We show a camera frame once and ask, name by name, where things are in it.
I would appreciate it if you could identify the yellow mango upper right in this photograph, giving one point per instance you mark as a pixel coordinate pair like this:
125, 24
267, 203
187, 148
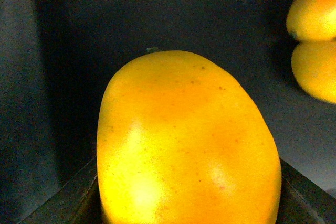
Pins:
311, 20

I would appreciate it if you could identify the yellow mango lower right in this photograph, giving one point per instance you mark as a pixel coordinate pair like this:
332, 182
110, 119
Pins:
313, 66

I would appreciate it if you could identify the large yellow mango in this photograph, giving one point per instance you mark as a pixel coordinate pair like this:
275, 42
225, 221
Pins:
180, 141

